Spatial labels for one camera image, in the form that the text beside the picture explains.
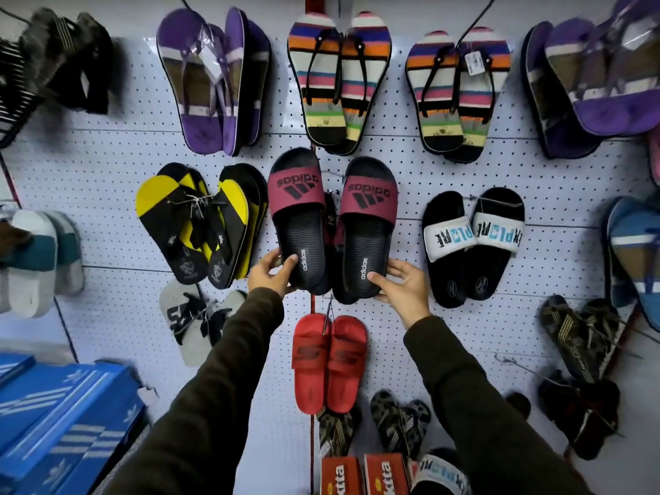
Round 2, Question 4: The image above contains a black and yellow flip-flop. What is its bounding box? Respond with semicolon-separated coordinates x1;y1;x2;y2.
135;162;213;286
205;163;269;290

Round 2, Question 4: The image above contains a black white-striped sandal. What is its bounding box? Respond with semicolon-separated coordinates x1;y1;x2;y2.
0;38;44;150

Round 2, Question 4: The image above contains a person's right forearm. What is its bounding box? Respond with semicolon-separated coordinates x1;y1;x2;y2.
403;315;594;495

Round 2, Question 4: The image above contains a dark grey sandal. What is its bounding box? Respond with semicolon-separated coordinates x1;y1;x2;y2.
20;7;114;115

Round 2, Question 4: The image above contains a blue striped shoe box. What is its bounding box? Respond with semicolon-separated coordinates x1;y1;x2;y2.
0;375;149;495
0;352;36;388
0;362;131;455

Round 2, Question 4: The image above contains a person's right hand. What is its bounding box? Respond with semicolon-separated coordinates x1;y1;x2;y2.
367;258;432;331

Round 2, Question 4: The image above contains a person's left hand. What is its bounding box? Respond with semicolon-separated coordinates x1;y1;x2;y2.
247;248;300;299

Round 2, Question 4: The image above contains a purple striped flip-flop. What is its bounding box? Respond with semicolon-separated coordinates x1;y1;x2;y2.
156;8;229;156
521;21;602;160
223;7;272;157
545;0;660;138

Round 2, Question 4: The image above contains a person's left forearm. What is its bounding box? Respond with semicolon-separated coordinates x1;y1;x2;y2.
103;287;286;495

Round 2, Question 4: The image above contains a blue striped flip-flop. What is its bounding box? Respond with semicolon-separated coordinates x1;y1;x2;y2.
604;196;641;310
610;207;660;333

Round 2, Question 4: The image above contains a pink flip-flop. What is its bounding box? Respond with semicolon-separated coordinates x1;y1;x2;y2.
648;126;660;186

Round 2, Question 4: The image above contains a multicolour striped flip-flop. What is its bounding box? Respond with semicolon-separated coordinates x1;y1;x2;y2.
405;31;465;154
444;26;512;164
287;13;348;148
326;11;393;156

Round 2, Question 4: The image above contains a black slide with white strap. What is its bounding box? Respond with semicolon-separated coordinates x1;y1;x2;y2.
421;191;478;310
410;448;473;495
465;187;526;302

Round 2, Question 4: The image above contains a black sandal pair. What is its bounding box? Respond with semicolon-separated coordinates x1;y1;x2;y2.
537;370;622;461

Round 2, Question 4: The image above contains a white flip-flop with black strap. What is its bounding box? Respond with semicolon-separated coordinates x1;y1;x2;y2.
206;289;248;349
158;279;213;369

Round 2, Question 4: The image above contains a black slide with maroon strap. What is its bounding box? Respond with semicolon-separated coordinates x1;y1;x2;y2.
331;156;399;306
267;147;331;296

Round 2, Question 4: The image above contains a white slide with teal strap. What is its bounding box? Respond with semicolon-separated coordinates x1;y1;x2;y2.
0;208;58;319
44;210;85;297

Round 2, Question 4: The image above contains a red slide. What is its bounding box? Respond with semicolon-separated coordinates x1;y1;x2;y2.
291;313;332;416
326;316;369;414

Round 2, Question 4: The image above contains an orange shoe box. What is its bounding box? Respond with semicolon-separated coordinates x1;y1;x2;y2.
320;456;366;495
363;453;411;495

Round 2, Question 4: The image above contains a dark patterned flip-flop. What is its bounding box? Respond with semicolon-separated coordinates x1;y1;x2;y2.
317;406;362;458
370;390;414;454
539;295;600;383
402;399;432;457
580;298;623;377

